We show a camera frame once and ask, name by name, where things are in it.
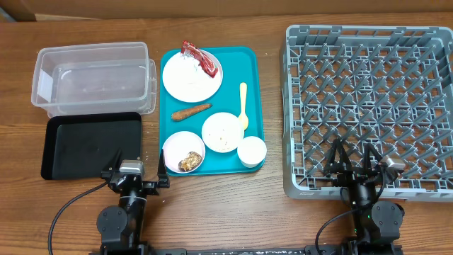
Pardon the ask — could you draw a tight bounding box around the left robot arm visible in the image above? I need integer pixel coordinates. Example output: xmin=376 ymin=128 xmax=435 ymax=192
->
xmin=96 ymin=151 xmax=170 ymax=255

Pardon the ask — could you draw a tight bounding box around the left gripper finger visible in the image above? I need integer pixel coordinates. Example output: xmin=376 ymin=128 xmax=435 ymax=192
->
xmin=157 ymin=149 xmax=168 ymax=181
xmin=105 ymin=149 xmax=122 ymax=172

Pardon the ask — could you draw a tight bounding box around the clear plastic bin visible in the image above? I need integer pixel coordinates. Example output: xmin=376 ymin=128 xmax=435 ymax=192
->
xmin=31 ymin=42 xmax=157 ymax=118

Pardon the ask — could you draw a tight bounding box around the yellow plastic spoon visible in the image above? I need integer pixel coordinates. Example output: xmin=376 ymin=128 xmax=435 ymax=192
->
xmin=238 ymin=82 xmax=249 ymax=130

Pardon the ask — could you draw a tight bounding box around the grey dishwasher rack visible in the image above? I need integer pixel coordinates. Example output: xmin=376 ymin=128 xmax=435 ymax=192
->
xmin=280 ymin=25 xmax=452 ymax=202

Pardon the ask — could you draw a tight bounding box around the black plastic tray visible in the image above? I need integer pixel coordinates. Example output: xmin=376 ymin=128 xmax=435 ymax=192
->
xmin=40 ymin=112 xmax=142 ymax=180

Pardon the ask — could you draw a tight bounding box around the brown food scrap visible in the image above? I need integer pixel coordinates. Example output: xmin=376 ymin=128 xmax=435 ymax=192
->
xmin=178 ymin=152 xmax=202 ymax=172

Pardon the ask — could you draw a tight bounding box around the large white plate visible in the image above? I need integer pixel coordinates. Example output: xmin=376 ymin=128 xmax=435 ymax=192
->
xmin=161 ymin=50 xmax=223 ymax=103

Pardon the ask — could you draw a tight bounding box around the teal serving tray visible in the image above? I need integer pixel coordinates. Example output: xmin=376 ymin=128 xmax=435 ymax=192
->
xmin=159 ymin=46 xmax=265 ymax=176

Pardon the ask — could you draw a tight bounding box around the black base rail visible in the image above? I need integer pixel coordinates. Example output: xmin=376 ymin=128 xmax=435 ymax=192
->
xmin=88 ymin=245 xmax=404 ymax=255

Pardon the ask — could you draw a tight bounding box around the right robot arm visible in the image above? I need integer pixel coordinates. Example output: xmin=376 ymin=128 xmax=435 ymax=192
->
xmin=315 ymin=139 xmax=406 ymax=255

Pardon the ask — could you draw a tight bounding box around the brown carrot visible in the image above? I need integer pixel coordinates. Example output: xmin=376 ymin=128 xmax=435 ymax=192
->
xmin=171 ymin=103 xmax=212 ymax=122

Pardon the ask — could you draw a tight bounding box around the white cup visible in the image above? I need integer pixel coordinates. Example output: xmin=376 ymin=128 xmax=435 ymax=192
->
xmin=237 ymin=136 xmax=267 ymax=168

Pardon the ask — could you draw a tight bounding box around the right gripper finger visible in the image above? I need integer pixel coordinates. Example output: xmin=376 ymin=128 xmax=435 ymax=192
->
xmin=362 ymin=143 xmax=382 ymax=173
xmin=324 ymin=138 xmax=352 ymax=173

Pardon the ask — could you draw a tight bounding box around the red snack wrapper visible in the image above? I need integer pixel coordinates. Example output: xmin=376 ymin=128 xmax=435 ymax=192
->
xmin=180 ymin=40 xmax=218 ymax=78

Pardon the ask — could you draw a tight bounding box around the white bowl with rice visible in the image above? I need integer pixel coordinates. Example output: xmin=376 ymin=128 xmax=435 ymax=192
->
xmin=201 ymin=112 xmax=244 ymax=153

